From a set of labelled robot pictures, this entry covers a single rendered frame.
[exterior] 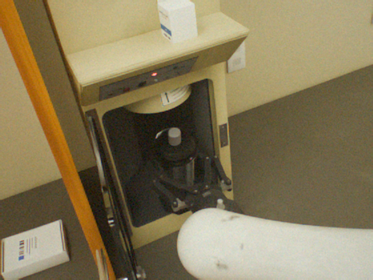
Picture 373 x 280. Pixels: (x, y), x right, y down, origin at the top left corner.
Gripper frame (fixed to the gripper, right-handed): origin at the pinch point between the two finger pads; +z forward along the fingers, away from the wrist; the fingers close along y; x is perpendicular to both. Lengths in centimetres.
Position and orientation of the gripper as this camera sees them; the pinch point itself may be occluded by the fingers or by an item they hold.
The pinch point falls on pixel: (176, 159)
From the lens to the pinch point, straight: 98.7
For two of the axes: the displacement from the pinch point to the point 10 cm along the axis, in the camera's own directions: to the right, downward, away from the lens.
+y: -9.0, 3.3, -2.7
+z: -4.1, -5.1, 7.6
